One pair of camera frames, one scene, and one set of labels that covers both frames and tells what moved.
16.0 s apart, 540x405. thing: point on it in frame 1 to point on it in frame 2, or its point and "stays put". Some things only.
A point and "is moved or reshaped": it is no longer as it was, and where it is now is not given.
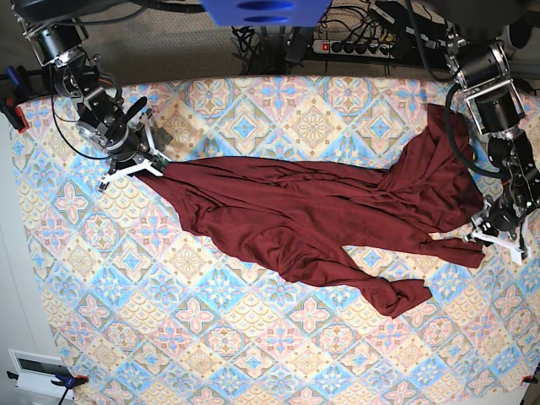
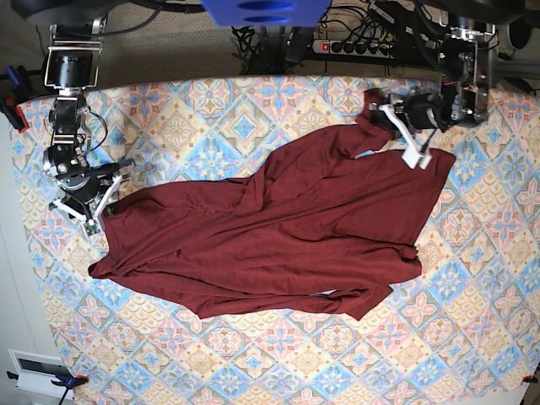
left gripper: x=134 y=151 to x=89 y=197
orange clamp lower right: x=529 y=379 stays put
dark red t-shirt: x=301 y=219 is moved or reshaped
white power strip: x=355 y=48 stays put
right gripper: x=496 y=225 to x=423 y=110
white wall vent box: x=35 y=371 stays put
